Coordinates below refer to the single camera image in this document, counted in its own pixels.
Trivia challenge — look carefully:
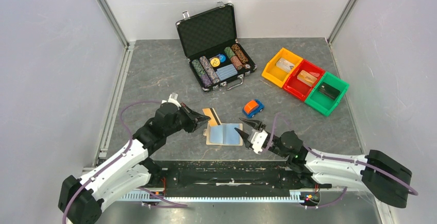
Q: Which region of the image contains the black card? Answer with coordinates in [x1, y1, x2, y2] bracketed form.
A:
[318, 82, 341, 100]

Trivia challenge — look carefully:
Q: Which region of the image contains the red plastic bin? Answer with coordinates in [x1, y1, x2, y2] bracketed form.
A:
[282, 59, 326, 101]

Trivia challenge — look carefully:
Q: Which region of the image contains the yellow plastic bin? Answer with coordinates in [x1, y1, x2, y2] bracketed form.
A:
[261, 48, 303, 88]

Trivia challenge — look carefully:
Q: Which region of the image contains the green plastic bin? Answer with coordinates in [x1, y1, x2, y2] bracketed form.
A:
[305, 72, 349, 116]

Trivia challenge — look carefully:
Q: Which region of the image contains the black poker chip case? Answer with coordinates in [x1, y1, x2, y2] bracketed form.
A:
[176, 2, 258, 93]

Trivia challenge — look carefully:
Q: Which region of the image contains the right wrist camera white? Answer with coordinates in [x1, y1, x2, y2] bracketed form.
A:
[248, 129, 268, 154]

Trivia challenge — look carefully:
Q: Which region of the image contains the white card in yellow bin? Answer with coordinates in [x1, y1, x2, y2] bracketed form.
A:
[276, 58, 295, 73]

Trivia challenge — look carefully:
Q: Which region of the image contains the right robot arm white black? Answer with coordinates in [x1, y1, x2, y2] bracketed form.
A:
[235, 118, 418, 209]

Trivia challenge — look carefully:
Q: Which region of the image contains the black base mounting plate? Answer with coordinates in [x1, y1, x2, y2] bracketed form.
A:
[144, 161, 332, 197]

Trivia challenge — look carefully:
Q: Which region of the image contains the beige gold card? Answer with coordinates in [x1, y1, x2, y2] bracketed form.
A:
[202, 108, 222, 127]

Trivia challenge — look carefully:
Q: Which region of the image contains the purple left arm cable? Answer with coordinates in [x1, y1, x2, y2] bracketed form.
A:
[61, 100, 189, 224]

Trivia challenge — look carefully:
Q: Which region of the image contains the beige leather card holder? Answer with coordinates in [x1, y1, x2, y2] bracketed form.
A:
[203, 123, 244, 147]

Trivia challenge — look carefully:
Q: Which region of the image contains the orange card in red bin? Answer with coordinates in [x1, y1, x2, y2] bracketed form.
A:
[297, 70, 317, 87]

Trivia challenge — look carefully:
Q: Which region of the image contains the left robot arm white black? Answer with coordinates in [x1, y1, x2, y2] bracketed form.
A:
[58, 99, 210, 223]

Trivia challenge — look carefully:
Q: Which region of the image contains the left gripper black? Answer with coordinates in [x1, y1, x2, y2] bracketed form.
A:
[164, 102, 211, 136]

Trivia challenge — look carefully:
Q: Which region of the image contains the orange blue toy car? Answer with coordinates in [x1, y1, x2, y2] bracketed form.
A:
[242, 99, 264, 118]

